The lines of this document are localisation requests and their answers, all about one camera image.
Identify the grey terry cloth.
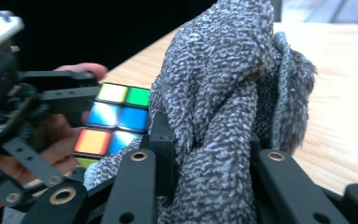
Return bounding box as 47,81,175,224
83,0,319,224

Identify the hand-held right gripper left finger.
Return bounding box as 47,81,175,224
148,110,178,199

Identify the multicoloured puzzle cube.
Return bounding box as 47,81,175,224
73,81,152,170

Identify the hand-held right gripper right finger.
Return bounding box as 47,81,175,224
249,130,264,158

